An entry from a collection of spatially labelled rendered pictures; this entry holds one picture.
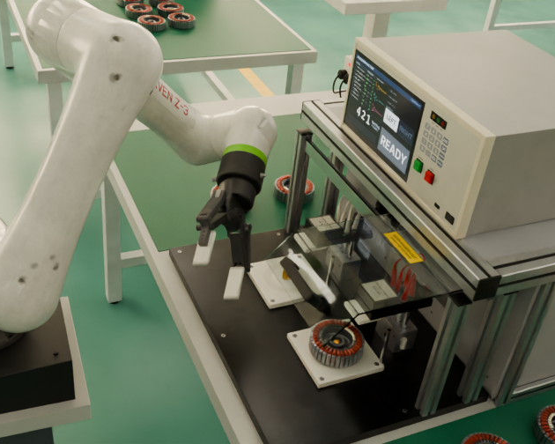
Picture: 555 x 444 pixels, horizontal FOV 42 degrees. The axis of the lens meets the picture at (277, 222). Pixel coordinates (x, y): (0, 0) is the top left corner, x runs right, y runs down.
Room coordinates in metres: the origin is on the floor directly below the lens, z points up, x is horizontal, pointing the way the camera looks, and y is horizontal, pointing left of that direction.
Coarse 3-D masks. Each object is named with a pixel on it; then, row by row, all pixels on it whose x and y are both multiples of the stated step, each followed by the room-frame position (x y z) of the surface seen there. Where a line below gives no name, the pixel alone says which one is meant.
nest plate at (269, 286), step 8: (256, 264) 1.34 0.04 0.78; (264, 264) 1.35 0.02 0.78; (248, 272) 1.31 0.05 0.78; (256, 272) 1.31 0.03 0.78; (264, 272) 1.32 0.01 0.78; (272, 272) 1.32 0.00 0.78; (256, 280) 1.28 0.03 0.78; (264, 280) 1.29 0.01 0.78; (272, 280) 1.29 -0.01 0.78; (264, 288) 1.26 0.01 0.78; (272, 288) 1.26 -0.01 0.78; (280, 288) 1.27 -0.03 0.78; (264, 296) 1.23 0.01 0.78; (272, 296) 1.24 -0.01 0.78; (280, 296) 1.24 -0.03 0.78; (288, 296) 1.24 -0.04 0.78; (272, 304) 1.21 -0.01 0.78; (280, 304) 1.22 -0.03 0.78; (288, 304) 1.23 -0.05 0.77
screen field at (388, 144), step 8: (384, 136) 1.30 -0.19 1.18; (392, 136) 1.27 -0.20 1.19; (384, 144) 1.29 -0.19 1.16; (392, 144) 1.27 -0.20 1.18; (400, 144) 1.25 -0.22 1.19; (384, 152) 1.28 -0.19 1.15; (392, 152) 1.26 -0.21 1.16; (400, 152) 1.24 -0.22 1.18; (408, 152) 1.22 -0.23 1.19; (392, 160) 1.26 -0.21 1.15; (400, 160) 1.24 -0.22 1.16; (400, 168) 1.23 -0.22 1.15
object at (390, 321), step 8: (384, 320) 1.16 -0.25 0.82; (392, 320) 1.16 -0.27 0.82; (376, 328) 1.18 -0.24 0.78; (384, 328) 1.16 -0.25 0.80; (392, 328) 1.14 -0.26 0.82; (400, 328) 1.14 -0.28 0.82; (408, 328) 1.14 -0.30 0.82; (416, 328) 1.14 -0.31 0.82; (384, 336) 1.15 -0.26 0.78; (392, 336) 1.13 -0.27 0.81; (400, 336) 1.12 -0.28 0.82; (408, 336) 1.13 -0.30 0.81; (392, 344) 1.12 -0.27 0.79; (408, 344) 1.13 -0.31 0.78
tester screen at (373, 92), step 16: (368, 64) 1.38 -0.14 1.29; (352, 80) 1.43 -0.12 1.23; (368, 80) 1.38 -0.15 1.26; (384, 80) 1.33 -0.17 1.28; (352, 96) 1.42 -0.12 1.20; (368, 96) 1.37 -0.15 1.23; (384, 96) 1.32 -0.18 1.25; (400, 96) 1.27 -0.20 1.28; (352, 112) 1.41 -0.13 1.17; (368, 112) 1.36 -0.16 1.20; (384, 112) 1.31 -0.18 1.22; (400, 112) 1.27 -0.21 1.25; (416, 112) 1.22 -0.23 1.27; (368, 128) 1.35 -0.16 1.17; (384, 128) 1.30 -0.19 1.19; (416, 128) 1.22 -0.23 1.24
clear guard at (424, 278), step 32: (352, 224) 1.14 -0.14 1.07; (384, 224) 1.15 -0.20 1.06; (288, 256) 1.05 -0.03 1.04; (320, 256) 1.03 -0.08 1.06; (352, 256) 1.04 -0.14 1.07; (384, 256) 1.05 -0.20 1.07; (288, 288) 0.99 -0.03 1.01; (320, 288) 0.96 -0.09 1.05; (352, 288) 0.95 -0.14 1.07; (384, 288) 0.96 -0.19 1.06; (416, 288) 0.97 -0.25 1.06; (448, 288) 0.98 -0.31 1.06; (320, 320) 0.91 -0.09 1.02; (352, 320) 0.88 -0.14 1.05
